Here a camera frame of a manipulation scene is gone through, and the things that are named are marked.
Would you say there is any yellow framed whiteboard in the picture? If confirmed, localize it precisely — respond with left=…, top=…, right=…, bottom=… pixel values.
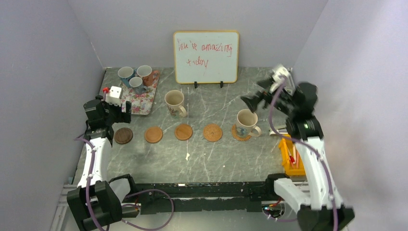
left=173, top=31, right=240, bottom=84

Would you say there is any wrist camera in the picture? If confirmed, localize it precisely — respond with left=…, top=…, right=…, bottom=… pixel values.
left=269, top=64, right=291, bottom=93
left=102, top=86, right=122, bottom=106

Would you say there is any light wooden coaster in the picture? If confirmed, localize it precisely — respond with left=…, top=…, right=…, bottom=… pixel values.
left=144, top=126, right=163, bottom=143
left=174, top=124, right=193, bottom=141

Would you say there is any orange floral mug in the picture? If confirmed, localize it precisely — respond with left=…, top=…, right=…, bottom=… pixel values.
left=135, top=65, right=160, bottom=87

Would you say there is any small light blue mug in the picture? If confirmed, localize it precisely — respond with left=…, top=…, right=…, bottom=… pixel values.
left=129, top=77, right=148, bottom=95

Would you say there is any teal blue mug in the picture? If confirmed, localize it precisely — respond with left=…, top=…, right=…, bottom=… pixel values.
left=117, top=66, right=135, bottom=88

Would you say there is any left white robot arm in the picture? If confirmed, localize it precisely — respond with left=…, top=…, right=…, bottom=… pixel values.
left=67, top=95, right=138, bottom=231

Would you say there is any black whiteboard stand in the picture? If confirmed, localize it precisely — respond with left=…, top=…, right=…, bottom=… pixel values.
left=193, top=81, right=224, bottom=89

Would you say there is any floral serving tray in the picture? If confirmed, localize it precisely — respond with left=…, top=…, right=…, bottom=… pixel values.
left=119, top=78, right=159, bottom=115

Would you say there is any dark walnut wooden coaster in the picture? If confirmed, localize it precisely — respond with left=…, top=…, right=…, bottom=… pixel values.
left=114, top=128, right=133, bottom=144

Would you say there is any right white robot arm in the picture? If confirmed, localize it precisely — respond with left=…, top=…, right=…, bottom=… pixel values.
left=241, top=78, right=355, bottom=231

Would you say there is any cream seahorse mug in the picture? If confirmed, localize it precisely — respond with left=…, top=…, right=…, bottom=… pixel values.
left=235, top=109, right=262, bottom=138

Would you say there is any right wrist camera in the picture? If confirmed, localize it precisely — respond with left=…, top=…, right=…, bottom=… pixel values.
left=269, top=64, right=291, bottom=93

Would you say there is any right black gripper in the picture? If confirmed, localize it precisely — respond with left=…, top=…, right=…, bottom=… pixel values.
left=240, top=77, right=296, bottom=115

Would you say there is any yellow orange object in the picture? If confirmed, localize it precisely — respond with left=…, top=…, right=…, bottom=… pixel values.
left=278, top=139, right=306, bottom=177

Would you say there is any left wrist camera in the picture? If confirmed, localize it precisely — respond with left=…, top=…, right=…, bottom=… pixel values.
left=102, top=86, right=122, bottom=106

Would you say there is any woven rattan coaster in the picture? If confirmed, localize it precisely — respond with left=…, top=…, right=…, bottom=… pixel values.
left=203, top=124, right=223, bottom=142
left=231, top=124, right=252, bottom=141

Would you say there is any green white stapler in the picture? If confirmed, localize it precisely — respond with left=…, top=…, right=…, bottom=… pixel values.
left=269, top=125, right=288, bottom=136

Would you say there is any cream coral pattern mug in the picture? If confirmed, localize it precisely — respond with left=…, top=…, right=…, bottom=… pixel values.
left=165, top=90, right=188, bottom=118

